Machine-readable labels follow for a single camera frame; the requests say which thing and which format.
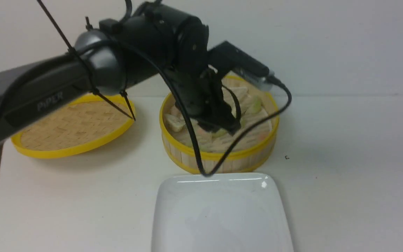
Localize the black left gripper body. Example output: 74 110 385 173
171 68 241 135

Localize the green dumpling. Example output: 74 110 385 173
245 96 262 115
212 129 227 138

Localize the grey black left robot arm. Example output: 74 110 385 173
0 0 240 162

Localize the white square plate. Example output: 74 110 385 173
151 173 294 252

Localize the white dumpling left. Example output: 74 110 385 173
164 114 186 133

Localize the bamboo steamer basket yellow rim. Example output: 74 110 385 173
159 76 279 174

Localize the white steamer liner paper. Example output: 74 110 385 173
163 84 273 153

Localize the bamboo steamer lid yellow rim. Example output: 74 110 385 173
11 94 136 159

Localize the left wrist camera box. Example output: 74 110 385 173
207 41 281 92

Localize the black left camera cable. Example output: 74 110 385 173
0 40 292 252

